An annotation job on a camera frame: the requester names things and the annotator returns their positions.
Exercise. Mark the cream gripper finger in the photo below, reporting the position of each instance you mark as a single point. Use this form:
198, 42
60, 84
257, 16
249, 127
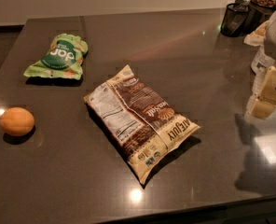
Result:
262, 102

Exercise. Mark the brown chip bag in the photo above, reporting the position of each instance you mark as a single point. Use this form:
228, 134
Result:
143, 125

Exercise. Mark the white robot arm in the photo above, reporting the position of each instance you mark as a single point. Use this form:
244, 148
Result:
270, 38

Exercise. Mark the green snack bag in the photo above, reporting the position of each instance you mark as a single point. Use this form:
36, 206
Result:
63, 60

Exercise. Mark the white labelled bottle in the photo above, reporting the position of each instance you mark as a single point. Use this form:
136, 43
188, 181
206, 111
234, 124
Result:
261, 60

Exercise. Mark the cream snack packet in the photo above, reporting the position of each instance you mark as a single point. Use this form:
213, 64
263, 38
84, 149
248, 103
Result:
256, 38

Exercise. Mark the black mesh cup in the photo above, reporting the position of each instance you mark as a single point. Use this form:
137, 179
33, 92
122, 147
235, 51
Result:
234, 19

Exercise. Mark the orange fruit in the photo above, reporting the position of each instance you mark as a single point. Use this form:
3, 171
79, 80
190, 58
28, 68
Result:
17, 121

